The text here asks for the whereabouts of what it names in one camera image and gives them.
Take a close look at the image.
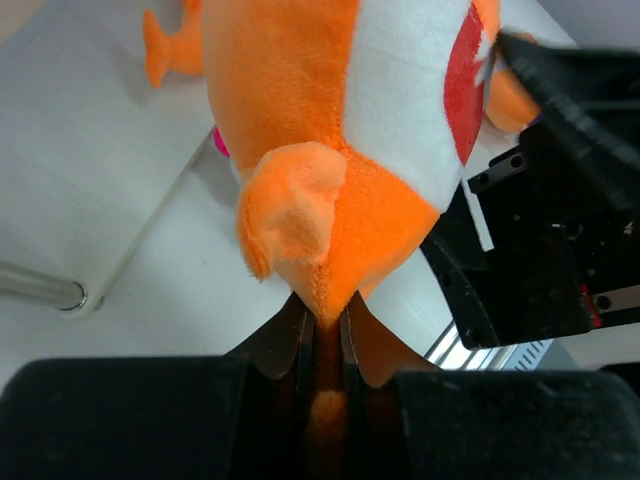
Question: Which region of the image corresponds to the orange shark plush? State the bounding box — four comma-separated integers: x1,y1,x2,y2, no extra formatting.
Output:
202,1,529,479
142,0,204,89

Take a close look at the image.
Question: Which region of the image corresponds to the aluminium mounting rail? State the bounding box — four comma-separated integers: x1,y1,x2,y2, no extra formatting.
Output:
425,321,553,371

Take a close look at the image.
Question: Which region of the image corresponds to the white pink striped plush centre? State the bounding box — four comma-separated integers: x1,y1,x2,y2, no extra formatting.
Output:
211,126,230,158

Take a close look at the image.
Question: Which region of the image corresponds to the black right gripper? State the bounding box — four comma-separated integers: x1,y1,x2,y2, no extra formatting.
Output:
421,32,639,349

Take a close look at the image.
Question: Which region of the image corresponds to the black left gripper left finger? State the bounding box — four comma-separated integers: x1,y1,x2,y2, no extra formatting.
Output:
228,294,314,479

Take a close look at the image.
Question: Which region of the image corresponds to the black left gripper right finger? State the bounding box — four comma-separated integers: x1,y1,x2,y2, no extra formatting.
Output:
340,293,439,479

